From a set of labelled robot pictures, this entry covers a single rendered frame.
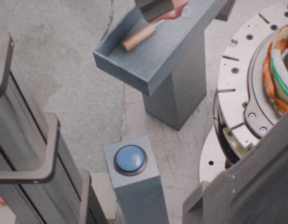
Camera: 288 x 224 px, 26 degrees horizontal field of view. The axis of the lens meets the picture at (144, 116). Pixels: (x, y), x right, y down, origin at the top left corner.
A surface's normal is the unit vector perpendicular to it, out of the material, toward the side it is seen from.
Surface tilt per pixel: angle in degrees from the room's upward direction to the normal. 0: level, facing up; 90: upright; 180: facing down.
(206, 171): 0
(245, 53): 0
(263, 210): 78
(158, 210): 90
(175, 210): 0
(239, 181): 63
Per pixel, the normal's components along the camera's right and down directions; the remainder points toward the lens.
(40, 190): -0.04, 0.87
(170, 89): -0.58, 0.73
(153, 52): -0.11, -0.50
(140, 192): 0.25, 0.83
